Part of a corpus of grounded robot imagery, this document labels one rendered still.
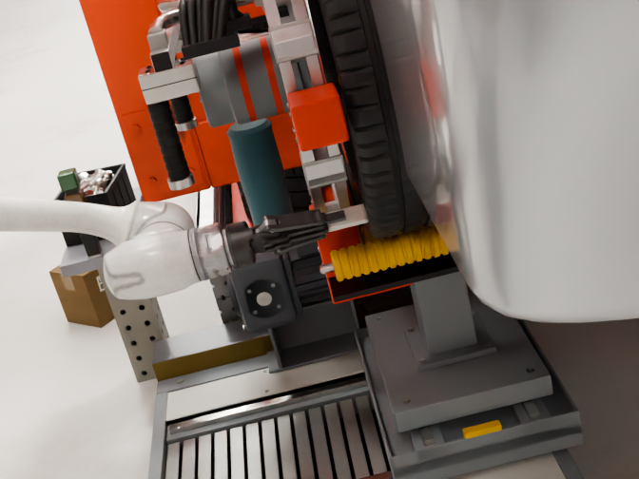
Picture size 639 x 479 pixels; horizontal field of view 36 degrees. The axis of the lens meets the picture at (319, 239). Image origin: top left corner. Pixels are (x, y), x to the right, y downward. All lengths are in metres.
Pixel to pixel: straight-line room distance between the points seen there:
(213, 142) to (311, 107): 0.86
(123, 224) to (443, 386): 0.67
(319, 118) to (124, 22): 0.86
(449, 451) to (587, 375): 0.52
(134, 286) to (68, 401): 1.12
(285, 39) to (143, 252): 0.42
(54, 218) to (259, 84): 0.42
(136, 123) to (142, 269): 0.69
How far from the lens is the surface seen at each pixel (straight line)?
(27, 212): 1.74
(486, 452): 1.91
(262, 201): 1.96
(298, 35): 1.52
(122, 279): 1.67
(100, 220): 1.81
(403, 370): 2.00
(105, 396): 2.70
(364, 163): 1.54
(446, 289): 1.95
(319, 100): 1.46
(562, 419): 1.91
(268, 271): 2.18
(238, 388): 2.38
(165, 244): 1.65
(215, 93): 1.75
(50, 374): 2.91
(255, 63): 1.75
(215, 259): 1.64
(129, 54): 2.25
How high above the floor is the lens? 1.28
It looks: 24 degrees down
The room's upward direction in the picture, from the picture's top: 14 degrees counter-clockwise
